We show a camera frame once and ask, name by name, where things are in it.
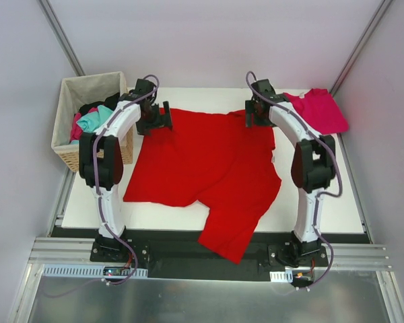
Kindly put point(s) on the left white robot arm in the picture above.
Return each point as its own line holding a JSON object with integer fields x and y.
{"x": 100, "y": 158}

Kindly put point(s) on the magenta t shirt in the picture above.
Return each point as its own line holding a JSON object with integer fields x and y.
{"x": 318, "y": 108}

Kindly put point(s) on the right white cable duct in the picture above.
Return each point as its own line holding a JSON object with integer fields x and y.
{"x": 281, "y": 276}

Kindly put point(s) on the left white cable duct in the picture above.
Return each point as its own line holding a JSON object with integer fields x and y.
{"x": 85, "y": 271}

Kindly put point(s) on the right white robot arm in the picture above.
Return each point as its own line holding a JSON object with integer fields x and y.
{"x": 313, "y": 167}

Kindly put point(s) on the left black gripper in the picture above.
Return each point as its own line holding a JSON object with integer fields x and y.
{"x": 157, "y": 118}

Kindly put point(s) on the teal t shirt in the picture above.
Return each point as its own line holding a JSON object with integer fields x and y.
{"x": 104, "y": 113}

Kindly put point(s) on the pink t shirt in basket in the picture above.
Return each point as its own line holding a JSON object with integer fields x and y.
{"x": 87, "y": 123}

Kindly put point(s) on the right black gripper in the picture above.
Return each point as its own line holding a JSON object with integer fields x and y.
{"x": 254, "y": 115}

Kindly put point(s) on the black t shirt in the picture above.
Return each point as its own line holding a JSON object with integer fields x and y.
{"x": 110, "y": 102}

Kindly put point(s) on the red t shirt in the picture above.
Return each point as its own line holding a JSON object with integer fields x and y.
{"x": 214, "y": 159}

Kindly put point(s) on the white cable duct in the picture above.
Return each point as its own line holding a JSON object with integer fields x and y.
{"x": 281, "y": 276}
{"x": 85, "y": 271}

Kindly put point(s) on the wicker basket with cloth liner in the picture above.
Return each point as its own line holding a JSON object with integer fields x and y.
{"x": 85, "y": 103}

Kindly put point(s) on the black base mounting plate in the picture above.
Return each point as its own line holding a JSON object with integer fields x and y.
{"x": 178, "y": 255}

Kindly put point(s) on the aluminium frame rail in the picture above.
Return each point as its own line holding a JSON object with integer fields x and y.
{"x": 61, "y": 249}

